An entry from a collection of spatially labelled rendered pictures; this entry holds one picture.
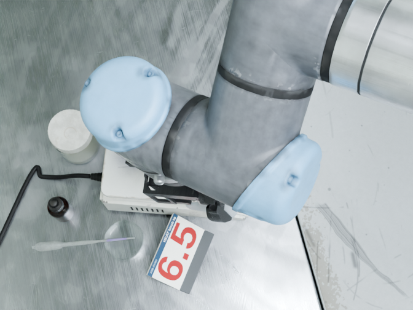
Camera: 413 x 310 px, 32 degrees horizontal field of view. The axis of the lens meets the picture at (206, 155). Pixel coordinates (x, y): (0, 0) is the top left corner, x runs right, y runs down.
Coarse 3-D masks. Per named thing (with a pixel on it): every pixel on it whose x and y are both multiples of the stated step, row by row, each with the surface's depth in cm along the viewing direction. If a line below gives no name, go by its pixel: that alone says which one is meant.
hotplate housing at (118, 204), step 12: (96, 180) 101; (108, 204) 98; (120, 204) 97; (132, 204) 96; (144, 204) 96; (156, 204) 96; (168, 204) 96; (180, 204) 96; (192, 216) 101; (204, 216) 100; (240, 216) 100
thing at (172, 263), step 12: (180, 228) 99; (192, 228) 100; (168, 240) 98; (180, 240) 99; (192, 240) 101; (168, 252) 98; (180, 252) 99; (168, 264) 98; (180, 264) 99; (156, 276) 97; (168, 276) 98; (180, 276) 100
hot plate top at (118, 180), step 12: (108, 156) 96; (108, 168) 96; (120, 168) 96; (132, 168) 95; (108, 180) 95; (120, 180) 95; (132, 180) 95; (108, 192) 95; (120, 192) 95; (132, 192) 95
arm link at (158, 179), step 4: (144, 172) 67; (152, 176) 69; (156, 176) 67; (160, 176) 67; (156, 180) 67; (160, 180) 67; (164, 180) 68; (168, 180) 69; (172, 180) 69; (156, 184) 68; (160, 184) 67
